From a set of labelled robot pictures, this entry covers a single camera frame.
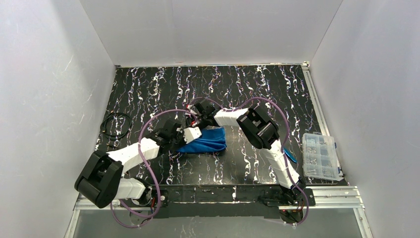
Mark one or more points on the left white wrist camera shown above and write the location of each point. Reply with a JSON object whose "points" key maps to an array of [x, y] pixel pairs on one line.
{"points": [[191, 133]]}

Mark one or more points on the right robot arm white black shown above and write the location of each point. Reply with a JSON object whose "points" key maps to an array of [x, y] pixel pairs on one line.
{"points": [[262, 133]]}

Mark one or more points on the blue cloth napkin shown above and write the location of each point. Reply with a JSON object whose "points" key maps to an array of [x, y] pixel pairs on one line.
{"points": [[211, 141]]}

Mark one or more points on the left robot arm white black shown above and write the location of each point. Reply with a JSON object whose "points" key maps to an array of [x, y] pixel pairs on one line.
{"points": [[101, 180]]}

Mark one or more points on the aluminium frame rail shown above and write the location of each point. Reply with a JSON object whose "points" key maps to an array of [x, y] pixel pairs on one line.
{"points": [[230, 211]]}

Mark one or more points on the clear plastic organizer box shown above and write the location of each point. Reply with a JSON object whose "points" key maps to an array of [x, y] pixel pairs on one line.
{"points": [[320, 158]]}

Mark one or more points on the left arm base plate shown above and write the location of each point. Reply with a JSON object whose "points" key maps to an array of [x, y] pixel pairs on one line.
{"points": [[149, 198]]}

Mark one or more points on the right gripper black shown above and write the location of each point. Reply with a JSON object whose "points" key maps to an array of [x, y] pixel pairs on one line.
{"points": [[195, 119]]}

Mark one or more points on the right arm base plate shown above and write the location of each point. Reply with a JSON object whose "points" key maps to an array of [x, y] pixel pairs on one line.
{"points": [[296, 200]]}

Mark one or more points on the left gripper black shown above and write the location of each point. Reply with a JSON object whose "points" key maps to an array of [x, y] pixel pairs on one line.
{"points": [[179, 138]]}

